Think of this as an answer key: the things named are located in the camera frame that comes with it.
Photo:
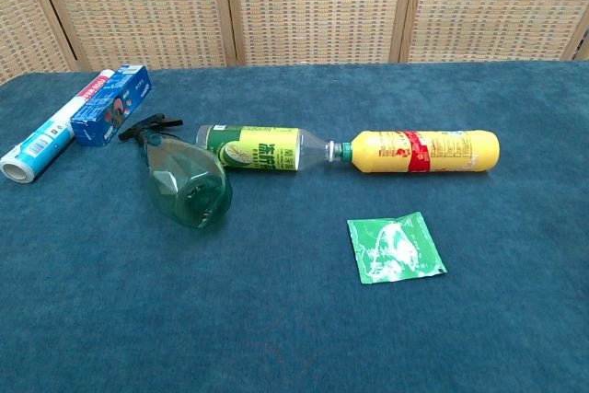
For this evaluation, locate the woven folding screen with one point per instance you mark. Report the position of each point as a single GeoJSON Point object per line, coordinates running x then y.
{"type": "Point", "coordinates": [294, 6]}

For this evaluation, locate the green transparent spray bottle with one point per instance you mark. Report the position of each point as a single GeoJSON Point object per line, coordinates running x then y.
{"type": "Point", "coordinates": [188, 176]}

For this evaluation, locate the clear bottle with green label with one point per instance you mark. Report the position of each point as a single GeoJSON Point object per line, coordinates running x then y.
{"type": "Point", "coordinates": [262, 148]}

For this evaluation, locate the blue toothpaste box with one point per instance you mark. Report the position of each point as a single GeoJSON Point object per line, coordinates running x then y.
{"type": "Point", "coordinates": [110, 107]}

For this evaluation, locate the white roll with blue label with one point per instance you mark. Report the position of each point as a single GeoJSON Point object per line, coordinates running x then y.
{"type": "Point", "coordinates": [46, 135]}

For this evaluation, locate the yellow bottle with red label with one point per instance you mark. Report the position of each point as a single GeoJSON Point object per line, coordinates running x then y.
{"type": "Point", "coordinates": [442, 152]}

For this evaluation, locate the green foil packet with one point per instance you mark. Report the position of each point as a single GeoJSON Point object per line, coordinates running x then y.
{"type": "Point", "coordinates": [396, 247]}

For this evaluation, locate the blue table cloth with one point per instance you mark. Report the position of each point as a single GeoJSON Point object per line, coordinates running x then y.
{"type": "Point", "coordinates": [294, 310]}

